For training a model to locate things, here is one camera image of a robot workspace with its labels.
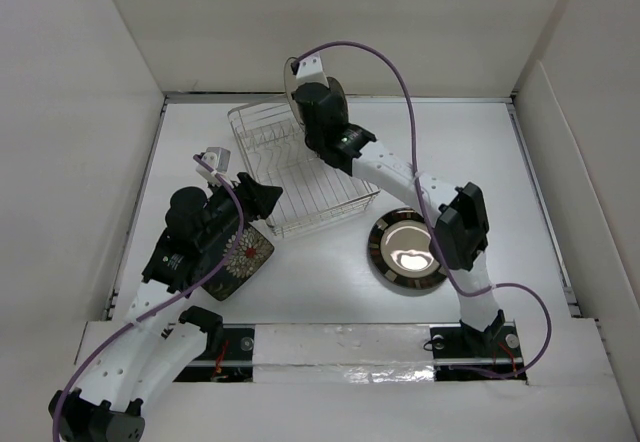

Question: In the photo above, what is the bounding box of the cream plate with tree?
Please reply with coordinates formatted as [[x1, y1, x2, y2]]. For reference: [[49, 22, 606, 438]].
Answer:
[[283, 57, 304, 129]]

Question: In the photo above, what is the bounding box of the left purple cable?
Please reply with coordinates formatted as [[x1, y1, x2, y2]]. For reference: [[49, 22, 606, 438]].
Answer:
[[52, 154, 246, 442]]

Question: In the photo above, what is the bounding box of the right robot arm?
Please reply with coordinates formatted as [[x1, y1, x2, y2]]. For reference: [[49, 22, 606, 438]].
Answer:
[[291, 78, 504, 355]]

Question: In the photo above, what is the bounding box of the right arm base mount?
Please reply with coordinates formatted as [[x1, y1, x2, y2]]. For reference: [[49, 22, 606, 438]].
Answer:
[[422, 321, 527, 382]]

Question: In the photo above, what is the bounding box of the black square floral plate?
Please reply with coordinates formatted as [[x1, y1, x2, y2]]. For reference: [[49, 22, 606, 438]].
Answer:
[[202, 224, 275, 301]]

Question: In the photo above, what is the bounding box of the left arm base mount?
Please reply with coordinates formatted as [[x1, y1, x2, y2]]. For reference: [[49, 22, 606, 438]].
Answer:
[[174, 306, 255, 383]]

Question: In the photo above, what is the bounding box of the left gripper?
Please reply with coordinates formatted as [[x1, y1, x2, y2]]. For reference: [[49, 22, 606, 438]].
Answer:
[[196, 172, 280, 250]]

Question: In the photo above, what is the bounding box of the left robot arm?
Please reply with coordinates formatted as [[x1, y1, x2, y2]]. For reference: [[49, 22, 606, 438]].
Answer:
[[49, 172, 283, 441]]

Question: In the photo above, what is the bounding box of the purple cable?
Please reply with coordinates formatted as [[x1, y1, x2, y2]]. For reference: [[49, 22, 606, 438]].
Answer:
[[52, 154, 246, 442], [294, 40, 553, 379]]

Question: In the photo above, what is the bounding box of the wire dish rack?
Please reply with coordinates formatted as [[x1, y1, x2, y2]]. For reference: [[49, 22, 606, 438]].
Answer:
[[228, 95, 379, 237]]

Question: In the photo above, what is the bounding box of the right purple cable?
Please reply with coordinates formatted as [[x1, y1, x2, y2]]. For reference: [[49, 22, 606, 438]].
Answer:
[[294, 40, 553, 379]]

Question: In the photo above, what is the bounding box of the dark patterned rim plate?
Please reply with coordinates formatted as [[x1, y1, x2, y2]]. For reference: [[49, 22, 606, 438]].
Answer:
[[367, 207, 447, 292]]

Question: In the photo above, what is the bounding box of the grey reindeer plate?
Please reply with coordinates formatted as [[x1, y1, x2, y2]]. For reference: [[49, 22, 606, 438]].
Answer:
[[327, 76, 349, 127]]

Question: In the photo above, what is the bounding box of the silver taped front rail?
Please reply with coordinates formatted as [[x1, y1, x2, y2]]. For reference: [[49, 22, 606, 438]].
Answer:
[[184, 324, 526, 384]]

